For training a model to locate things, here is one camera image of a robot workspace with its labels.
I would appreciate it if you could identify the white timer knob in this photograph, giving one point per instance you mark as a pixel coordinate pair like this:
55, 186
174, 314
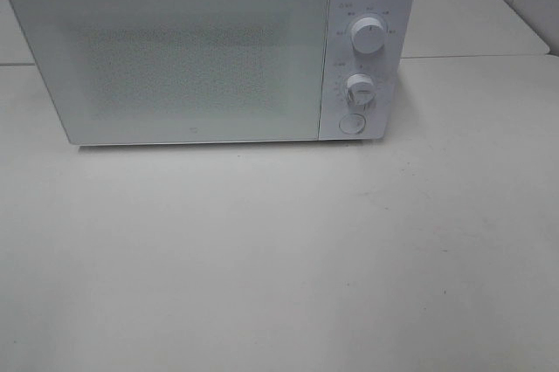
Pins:
360, 89

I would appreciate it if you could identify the upper white power knob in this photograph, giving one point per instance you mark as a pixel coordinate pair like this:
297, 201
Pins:
368, 34

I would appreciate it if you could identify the round white door button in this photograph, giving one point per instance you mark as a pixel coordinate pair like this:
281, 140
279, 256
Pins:
352, 124

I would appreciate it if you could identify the white microwave door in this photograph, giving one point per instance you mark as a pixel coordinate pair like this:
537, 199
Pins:
175, 71

